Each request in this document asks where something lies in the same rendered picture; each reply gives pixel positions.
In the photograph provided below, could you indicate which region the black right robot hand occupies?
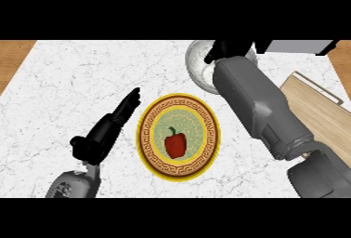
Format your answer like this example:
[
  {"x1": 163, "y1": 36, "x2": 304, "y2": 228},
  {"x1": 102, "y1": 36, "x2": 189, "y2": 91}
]
[{"x1": 204, "y1": 40, "x2": 255, "y2": 65}]

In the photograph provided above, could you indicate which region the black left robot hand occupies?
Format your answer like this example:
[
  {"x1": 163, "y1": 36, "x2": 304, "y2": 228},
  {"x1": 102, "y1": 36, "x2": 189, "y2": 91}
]
[{"x1": 68, "y1": 86, "x2": 143, "y2": 166}]

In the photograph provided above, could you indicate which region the white marble bowl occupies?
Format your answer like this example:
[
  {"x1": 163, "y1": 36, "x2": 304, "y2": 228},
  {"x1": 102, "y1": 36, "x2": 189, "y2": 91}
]
[{"x1": 185, "y1": 40, "x2": 260, "y2": 96}]

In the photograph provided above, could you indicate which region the yellow brown patterned plate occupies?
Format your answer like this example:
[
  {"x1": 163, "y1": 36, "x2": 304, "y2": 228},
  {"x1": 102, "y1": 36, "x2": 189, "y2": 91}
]
[{"x1": 136, "y1": 93, "x2": 223, "y2": 182}]

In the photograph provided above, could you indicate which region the grey flat appliance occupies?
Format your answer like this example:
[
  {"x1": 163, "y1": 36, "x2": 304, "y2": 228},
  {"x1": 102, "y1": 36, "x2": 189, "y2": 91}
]
[{"x1": 254, "y1": 40, "x2": 341, "y2": 57}]

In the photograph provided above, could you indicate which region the red bell pepper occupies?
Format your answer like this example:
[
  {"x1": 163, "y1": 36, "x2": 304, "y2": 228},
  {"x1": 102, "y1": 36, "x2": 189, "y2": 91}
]
[{"x1": 164, "y1": 126, "x2": 188, "y2": 160}]

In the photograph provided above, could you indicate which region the pale wooden cutting board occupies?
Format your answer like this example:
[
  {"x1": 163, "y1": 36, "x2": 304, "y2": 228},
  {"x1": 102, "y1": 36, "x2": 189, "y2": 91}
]
[{"x1": 279, "y1": 71, "x2": 351, "y2": 169}]

